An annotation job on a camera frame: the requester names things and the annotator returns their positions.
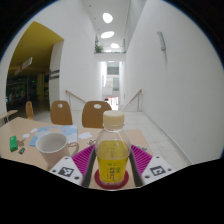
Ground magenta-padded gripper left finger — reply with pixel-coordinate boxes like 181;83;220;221
48;144;98;188

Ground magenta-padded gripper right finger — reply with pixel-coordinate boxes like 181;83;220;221
129;144;175;188

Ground yellow drink bottle white cap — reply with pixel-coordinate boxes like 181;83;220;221
95;110;132;185

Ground white ceramic mug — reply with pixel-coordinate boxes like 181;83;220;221
35;132;80;169

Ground blue printed mouse pad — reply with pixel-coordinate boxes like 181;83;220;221
28;124;79;148

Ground red round coaster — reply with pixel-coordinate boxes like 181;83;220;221
94;168;130;190

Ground brown wooden chair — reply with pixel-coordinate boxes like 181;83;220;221
50;100;74;126
81;100;113;129
25;100;35;120

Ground small green box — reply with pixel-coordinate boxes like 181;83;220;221
9;135;18;153

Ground wooden stair handrail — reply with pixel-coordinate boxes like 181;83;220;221
65;89;88;104
123;88;143;111

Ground light wooden side table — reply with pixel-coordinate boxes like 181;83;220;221
0;109;18;124

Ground white hanging sign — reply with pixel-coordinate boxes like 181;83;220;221
14;57;34;76

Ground green potted plant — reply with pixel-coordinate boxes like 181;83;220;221
94;43;104;54

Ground round ceiling lights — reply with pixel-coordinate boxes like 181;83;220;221
99;12;121;50

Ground grey wall lamp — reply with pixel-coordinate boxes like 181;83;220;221
157;31;167;52

